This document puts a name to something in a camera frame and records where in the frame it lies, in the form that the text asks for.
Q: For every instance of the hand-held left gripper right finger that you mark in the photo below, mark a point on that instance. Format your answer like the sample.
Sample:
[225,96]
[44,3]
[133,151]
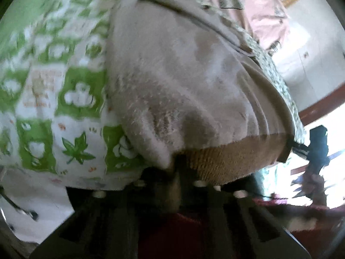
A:
[229,207]

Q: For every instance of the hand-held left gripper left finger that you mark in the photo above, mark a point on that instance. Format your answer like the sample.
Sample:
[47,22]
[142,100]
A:
[121,207]

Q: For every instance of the beige fleece garment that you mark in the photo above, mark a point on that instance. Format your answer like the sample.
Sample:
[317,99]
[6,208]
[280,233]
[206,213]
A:
[183,86]

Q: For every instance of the grey floral patterned cloth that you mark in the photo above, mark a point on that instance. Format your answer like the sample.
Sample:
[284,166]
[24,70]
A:
[272,67]

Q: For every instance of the black metal rod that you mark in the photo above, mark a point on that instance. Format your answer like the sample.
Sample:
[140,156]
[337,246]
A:
[18,205]

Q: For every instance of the green white printed blanket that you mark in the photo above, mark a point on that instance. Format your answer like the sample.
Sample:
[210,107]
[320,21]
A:
[54,99]

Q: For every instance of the pink cloth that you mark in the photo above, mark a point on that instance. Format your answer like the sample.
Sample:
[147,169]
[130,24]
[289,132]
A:
[258,10]

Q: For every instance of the dark wooden rail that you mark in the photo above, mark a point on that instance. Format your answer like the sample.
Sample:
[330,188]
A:
[323,104]

